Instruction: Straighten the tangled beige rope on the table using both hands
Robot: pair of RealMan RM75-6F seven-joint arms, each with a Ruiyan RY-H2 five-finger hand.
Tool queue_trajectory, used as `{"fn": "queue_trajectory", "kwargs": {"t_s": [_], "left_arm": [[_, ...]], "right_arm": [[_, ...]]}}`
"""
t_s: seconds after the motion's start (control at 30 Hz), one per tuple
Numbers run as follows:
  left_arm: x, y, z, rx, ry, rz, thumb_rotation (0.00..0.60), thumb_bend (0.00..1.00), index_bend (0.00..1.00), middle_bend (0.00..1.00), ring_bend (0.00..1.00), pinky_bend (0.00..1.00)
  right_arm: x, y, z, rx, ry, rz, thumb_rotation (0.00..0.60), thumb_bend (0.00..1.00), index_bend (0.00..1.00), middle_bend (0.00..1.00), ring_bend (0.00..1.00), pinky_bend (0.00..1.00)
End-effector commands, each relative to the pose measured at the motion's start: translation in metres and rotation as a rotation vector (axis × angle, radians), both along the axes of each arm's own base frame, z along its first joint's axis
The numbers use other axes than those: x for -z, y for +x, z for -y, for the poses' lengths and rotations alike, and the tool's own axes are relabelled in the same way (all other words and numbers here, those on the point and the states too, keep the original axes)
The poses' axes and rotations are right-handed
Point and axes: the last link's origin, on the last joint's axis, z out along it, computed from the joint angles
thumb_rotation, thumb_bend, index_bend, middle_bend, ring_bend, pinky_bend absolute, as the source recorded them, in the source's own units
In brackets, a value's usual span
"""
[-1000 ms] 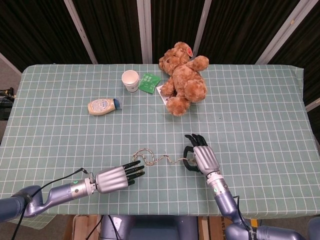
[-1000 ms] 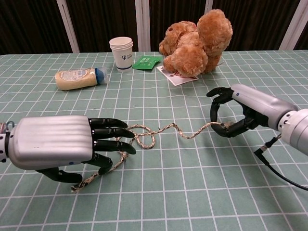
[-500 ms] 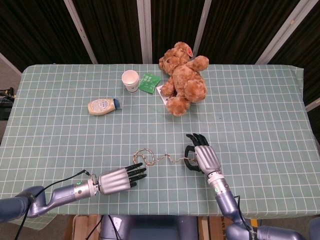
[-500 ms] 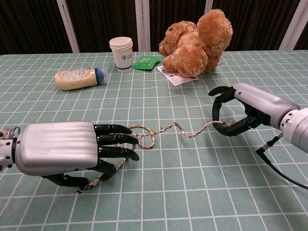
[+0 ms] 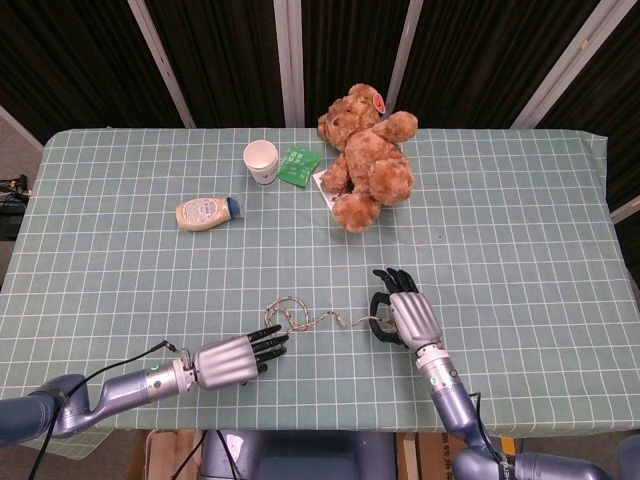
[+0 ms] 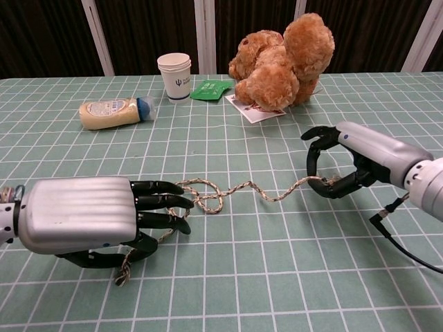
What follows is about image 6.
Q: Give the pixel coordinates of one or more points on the brown plush teddy bear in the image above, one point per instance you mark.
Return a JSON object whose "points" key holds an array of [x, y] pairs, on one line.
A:
{"points": [[277, 79]]}

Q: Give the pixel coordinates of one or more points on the white printed card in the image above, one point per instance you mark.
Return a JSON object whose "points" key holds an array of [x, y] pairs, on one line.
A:
{"points": [[252, 115]]}

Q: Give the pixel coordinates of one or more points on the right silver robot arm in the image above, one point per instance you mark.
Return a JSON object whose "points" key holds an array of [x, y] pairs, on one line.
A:
{"points": [[429, 186]]}

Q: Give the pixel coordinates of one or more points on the dark brown curtain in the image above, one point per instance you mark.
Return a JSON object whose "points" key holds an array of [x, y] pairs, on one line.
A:
{"points": [[149, 27]]}

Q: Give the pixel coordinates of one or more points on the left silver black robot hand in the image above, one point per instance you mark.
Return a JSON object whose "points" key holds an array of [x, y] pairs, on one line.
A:
{"points": [[79, 214]]}

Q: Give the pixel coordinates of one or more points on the green checked tablecloth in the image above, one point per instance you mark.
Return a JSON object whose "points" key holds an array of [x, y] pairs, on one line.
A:
{"points": [[277, 276]]}

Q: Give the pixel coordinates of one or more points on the white frame post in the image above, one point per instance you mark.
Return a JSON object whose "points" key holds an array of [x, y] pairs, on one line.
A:
{"points": [[205, 34], [424, 34], [299, 8], [98, 41]]}

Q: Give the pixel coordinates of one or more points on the green sachet packet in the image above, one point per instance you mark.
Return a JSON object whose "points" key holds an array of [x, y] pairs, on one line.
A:
{"points": [[207, 90]]}

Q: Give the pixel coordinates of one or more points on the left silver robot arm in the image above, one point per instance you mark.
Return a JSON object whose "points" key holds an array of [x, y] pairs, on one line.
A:
{"points": [[5, 216]]}

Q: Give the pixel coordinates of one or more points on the cream sauce bottle blue cap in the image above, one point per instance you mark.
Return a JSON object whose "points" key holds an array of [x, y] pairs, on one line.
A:
{"points": [[110, 114]]}

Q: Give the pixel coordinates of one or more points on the white paper cup stack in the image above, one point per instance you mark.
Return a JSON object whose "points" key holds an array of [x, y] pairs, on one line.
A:
{"points": [[176, 83]]}

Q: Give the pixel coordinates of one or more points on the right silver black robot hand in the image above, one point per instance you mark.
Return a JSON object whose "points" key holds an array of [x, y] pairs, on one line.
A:
{"points": [[377, 148]]}

